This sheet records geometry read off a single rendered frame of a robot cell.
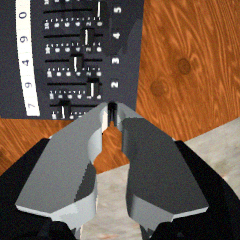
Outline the black lighting desk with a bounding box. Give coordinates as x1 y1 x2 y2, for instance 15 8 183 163
0 0 144 120

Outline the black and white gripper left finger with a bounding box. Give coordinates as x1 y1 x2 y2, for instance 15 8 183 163
0 101 112 240

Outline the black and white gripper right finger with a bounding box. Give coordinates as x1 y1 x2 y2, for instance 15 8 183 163
112 101 240 240

